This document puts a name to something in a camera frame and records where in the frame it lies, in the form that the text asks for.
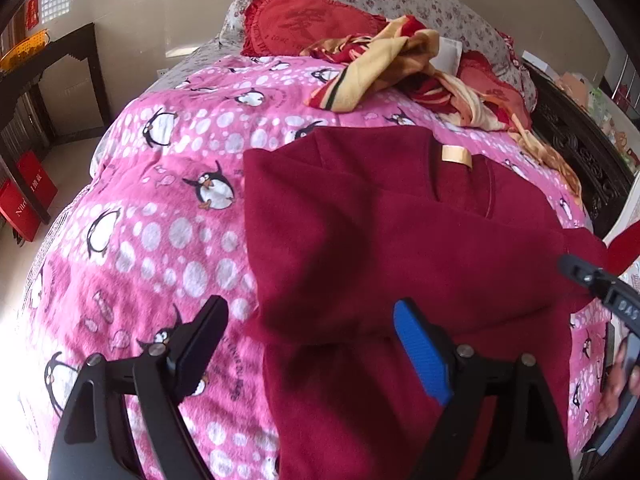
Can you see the dark carved wooden headboard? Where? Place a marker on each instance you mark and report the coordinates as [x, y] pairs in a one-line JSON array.
[[575, 145]]

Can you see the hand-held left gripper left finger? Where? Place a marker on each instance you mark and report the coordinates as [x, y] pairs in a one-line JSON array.
[[197, 345]]

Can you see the yellow plastic basket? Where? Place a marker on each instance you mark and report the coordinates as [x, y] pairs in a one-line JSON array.
[[22, 49]]

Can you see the white box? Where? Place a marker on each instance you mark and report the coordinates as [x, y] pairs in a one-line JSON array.
[[542, 62]]

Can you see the red heart-shaped ruffled pillow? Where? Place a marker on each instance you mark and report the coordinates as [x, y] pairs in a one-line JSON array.
[[295, 20]]

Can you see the dark red sweater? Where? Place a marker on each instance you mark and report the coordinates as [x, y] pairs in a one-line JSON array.
[[380, 260]]

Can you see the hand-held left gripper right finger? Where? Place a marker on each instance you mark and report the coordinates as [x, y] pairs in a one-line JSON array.
[[419, 350]]

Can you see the red and yellow patterned cloth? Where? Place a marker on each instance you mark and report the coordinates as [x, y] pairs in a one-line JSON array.
[[395, 60]]

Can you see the pink penguin print blanket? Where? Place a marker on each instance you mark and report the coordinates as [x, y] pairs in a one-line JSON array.
[[165, 220]]

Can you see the person's right hand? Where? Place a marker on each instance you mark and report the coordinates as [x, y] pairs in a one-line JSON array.
[[616, 385]]

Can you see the red embroidered cushion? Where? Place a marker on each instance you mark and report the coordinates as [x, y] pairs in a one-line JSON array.
[[487, 82]]

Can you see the red paper bag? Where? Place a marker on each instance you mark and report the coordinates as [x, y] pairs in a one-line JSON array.
[[17, 212]]

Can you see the dark wooden side table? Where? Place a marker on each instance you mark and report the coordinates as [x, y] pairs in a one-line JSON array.
[[45, 110]]

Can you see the red wall decoration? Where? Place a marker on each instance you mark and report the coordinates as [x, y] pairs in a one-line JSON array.
[[32, 10]]

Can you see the red cloth piece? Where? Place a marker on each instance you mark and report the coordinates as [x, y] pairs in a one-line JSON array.
[[625, 247]]

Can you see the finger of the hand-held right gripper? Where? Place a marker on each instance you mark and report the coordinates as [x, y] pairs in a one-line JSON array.
[[582, 272]]

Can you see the red boxes on floor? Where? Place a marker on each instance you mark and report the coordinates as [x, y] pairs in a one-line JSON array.
[[37, 180]]

